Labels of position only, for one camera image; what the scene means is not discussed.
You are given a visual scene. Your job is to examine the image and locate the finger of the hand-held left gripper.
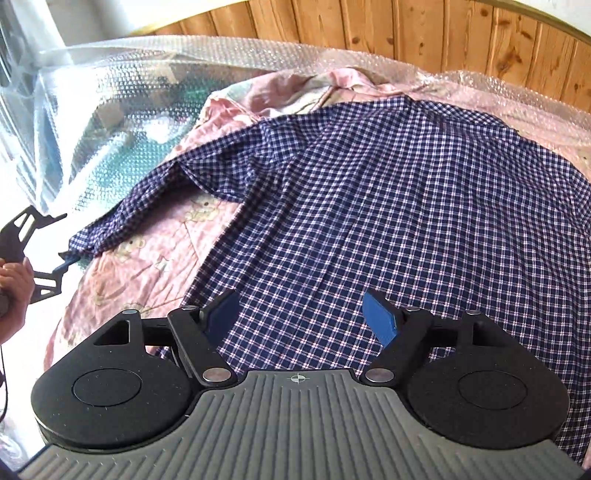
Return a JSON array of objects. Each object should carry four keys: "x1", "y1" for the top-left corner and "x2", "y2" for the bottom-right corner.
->
[
  {"x1": 0, "y1": 206, "x2": 68, "y2": 261},
  {"x1": 31, "y1": 251, "x2": 75, "y2": 305}
]

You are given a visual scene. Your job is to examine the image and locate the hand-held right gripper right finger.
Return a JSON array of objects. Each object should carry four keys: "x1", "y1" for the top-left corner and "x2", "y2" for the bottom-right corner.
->
[{"x1": 362, "y1": 290, "x2": 515, "y2": 387}]

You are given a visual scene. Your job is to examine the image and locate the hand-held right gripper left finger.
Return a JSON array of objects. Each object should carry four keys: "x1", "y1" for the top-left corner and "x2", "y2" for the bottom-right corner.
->
[{"x1": 88, "y1": 290, "x2": 242, "y2": 387}]

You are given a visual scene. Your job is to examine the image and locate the blue plaid shirt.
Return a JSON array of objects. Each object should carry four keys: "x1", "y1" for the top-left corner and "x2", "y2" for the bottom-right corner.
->
[{"x1": 68, "y1": 99, "x2": 591, "y2": 467}]

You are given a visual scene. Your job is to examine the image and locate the person's left hand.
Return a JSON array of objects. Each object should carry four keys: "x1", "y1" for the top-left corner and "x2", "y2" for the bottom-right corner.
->
[{"x1": 0, "y1": 256, "x2": 36, "y2": 346}]

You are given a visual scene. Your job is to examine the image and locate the pink bear print quilt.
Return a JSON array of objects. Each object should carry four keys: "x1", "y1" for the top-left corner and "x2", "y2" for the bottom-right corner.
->
[{"x1": 44, "y1": 65, "x2": 591, "y2": 370}]

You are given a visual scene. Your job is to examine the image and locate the teal green object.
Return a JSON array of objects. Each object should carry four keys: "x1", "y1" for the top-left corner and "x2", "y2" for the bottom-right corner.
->
[{"x1": 92, "y1": 78, "x2": 208, "y2": 195}]

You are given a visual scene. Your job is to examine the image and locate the cardboard box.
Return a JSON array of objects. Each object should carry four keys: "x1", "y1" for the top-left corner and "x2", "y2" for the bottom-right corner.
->
[{"x1": 99, "y1": 65, "x2": 181, "y2": 132}]

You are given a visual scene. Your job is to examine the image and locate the clear bubble wrap sheet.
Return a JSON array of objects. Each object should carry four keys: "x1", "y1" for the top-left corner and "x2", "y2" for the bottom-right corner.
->
[{"x1": 0, "y1": 32, "x2": 591, "y2": 259}]

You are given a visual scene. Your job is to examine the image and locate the wooden headboard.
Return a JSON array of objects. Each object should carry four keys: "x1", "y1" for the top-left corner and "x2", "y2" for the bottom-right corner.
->
[{"x1": 152, "y1": 0, "x2": 591, "y2": 100}]

